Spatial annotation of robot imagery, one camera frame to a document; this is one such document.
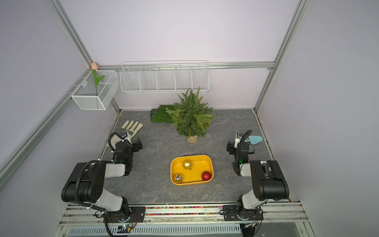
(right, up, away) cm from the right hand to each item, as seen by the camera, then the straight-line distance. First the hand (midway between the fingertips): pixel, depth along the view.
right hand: (237, 140), depth 94 cm
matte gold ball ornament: (-32, -14, -7) cm, 36 cm away
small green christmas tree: (-29, +15, -14) cm, 35 cm away
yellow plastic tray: (-24, -14, -5) cm, 28 cm away
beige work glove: (-77, +5, +14) cm, 79 cm away
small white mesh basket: (-88, +26, -14) cm, 93 cm away
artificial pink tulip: (-88, +38, -4) cm, 96 cm away
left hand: (-67, +1, -2) cm, 67 cm away
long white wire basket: (-48, +43, +6) cm, 65 cm away
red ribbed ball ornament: (-21, -19, -13) cm, 31 cm away
